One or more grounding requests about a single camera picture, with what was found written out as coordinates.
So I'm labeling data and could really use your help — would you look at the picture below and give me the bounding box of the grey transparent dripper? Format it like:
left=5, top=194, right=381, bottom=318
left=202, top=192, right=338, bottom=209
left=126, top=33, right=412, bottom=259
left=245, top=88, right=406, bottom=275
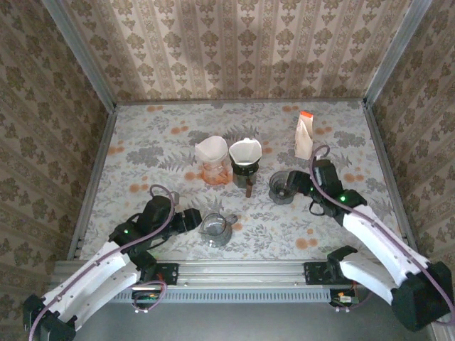
left=269, top=170, right=299, bottom=206

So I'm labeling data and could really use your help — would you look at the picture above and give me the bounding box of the clear glass server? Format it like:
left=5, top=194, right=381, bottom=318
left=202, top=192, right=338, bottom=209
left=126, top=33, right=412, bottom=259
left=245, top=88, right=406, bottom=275
left=198, top=212, right=238, bottom=248

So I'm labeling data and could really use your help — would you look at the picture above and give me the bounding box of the pink transparent dripper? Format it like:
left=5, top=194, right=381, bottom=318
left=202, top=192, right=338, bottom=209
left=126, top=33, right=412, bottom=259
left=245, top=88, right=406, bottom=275
left=199, top=159, right=231, bottom=186

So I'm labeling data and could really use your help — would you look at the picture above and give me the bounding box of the grey carafe with wooden handle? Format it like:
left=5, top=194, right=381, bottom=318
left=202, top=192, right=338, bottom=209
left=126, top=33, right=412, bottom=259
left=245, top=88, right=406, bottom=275
left=232, top=172, right=259, bottom=198

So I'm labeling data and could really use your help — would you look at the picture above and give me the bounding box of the white paper coffee filter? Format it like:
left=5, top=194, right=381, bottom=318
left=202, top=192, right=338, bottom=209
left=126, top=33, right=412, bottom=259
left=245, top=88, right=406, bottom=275
left=194, top=135, right=228, bottom=165
left=228, top=137, right=263, bottom=167

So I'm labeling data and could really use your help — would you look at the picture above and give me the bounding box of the filter pack with orange top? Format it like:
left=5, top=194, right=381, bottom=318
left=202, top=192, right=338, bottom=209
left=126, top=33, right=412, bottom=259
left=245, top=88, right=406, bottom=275
left=294, top=111, right=316, bottom=160

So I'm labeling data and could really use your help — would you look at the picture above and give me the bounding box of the small electronics board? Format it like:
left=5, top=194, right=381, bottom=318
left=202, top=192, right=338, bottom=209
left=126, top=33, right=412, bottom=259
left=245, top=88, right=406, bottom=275
left=132, top=289, right=161, bottom=303
left=329, top=289, right=358, bottom=307

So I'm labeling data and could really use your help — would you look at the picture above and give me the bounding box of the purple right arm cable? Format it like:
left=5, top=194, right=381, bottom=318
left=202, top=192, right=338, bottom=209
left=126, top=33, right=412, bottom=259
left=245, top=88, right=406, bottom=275
left=308, top=144, right=455, bottom=324

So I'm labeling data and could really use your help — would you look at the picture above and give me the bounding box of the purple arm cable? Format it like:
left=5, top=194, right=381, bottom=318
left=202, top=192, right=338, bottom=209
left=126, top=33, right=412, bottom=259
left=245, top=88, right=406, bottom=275
left=308, top=144, right=455, bottom=324
left=30, top=184, right=177, bottom=341

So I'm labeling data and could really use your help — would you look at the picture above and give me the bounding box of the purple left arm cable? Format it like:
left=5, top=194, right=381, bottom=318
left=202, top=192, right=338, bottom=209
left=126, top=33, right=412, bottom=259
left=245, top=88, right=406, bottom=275
left=30, top=184, right=177, bottom=341

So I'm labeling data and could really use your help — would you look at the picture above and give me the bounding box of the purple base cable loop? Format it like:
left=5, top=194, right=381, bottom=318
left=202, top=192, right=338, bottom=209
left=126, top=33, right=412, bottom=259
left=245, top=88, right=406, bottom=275
left=133, top=279, right=168, bottom=313

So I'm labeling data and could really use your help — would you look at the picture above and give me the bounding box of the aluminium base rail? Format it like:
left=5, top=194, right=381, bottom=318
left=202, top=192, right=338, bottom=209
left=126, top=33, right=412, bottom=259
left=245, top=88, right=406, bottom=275
left=56, top=261, right=406, bottom=288

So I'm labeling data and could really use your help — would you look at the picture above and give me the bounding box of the aluminium table side rail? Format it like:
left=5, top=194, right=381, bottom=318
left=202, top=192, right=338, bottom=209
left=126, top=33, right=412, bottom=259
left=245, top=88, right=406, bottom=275
left=362, top=102, right=417, bottom=246
left=67, top=106, right=118, bottom=260

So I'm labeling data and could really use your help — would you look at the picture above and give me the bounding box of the grey slotted cable duct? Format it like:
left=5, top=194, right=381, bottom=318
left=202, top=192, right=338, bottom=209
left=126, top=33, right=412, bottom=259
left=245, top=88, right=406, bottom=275
left=117, top=286, right=338, bottom=303

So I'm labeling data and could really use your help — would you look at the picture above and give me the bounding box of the aluminium table back rail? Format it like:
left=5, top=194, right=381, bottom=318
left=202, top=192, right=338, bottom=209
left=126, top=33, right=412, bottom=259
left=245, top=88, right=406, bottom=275
left=115, top=98, right=367, bottom=106

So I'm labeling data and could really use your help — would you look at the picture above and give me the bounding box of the aluminium frame post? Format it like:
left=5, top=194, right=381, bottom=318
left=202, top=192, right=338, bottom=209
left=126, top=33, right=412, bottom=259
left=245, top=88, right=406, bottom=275
left=42, top=0, right=117, bottom=112
left=363, top=0, right=434, bottom=107

